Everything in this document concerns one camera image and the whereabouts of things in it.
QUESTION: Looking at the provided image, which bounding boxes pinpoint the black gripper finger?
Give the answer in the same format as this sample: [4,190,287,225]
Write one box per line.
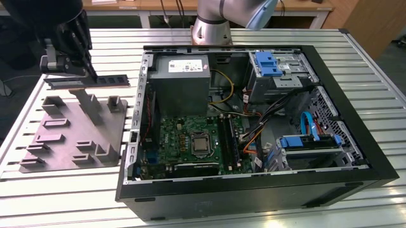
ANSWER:
[63,55,89,77]
[71,9,99,84]

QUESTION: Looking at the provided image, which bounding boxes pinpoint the black RAM slot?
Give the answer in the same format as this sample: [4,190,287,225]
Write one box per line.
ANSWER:
[218,114,234,169]

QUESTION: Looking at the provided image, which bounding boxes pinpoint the black office chair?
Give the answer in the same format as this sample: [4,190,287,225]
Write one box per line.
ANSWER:
[0,15,41,71]

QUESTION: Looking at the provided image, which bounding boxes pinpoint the grey plastic parts rack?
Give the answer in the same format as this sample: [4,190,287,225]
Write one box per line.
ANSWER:
[17,88,129,174]

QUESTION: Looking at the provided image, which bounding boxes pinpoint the grey power supply unit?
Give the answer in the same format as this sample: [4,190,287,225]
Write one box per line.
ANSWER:
[148,55,212,117]

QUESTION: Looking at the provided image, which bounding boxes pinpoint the green motherboard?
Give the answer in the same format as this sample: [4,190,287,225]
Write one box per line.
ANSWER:
[139,114,254,180]

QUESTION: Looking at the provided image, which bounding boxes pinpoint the silver CPU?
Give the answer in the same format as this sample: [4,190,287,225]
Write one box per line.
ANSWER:
[191,137,210,152]

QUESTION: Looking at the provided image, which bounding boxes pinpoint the CPU socket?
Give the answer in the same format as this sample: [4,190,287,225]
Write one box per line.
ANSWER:
[190,131,214,159]

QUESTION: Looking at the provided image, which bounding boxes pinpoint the black graphics card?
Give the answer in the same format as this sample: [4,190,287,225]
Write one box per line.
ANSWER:
[172,162,219,178]

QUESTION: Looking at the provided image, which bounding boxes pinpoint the blue plastic drive carrier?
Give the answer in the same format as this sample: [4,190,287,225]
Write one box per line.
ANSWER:
[255,51,283,77]

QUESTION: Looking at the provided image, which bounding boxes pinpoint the silver drive bay cage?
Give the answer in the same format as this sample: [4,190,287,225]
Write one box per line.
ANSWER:
[247,51,319,103]

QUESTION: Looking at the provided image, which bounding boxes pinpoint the black open PC case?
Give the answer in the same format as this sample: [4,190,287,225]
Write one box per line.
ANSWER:
[113,44,399,222]

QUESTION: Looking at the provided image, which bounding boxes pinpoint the hard disk in blue carrier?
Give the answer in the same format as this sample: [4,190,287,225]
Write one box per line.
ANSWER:
[279,134,342,149]

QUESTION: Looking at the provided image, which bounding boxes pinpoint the silver disk bay cage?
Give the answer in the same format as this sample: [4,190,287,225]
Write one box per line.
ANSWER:
[263,142,350,171]

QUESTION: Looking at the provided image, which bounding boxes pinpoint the brown wooden cabinet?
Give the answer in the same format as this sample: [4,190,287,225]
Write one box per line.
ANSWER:
[343,0,406,60]

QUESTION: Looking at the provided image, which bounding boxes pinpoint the grey wrist camera block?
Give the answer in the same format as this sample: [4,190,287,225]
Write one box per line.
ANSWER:
[39,38,69,74]

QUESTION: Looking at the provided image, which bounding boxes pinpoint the yellow wire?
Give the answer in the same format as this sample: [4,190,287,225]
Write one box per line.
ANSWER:
[211,68,235,104]

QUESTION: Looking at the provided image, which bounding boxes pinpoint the orange wires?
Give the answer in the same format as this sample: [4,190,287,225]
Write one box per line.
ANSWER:
[242,125,264,155]

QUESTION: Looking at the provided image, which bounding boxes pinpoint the black cable bundle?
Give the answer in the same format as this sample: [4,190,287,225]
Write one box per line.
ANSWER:
[240,85,315,141]

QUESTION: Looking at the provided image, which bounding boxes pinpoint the wooden desk white frame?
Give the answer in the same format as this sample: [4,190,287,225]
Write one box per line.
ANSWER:
[81,0,335,29]

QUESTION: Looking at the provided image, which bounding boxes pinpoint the blue flat data wire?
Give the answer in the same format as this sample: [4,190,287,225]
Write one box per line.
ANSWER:
[299,111,320,142]

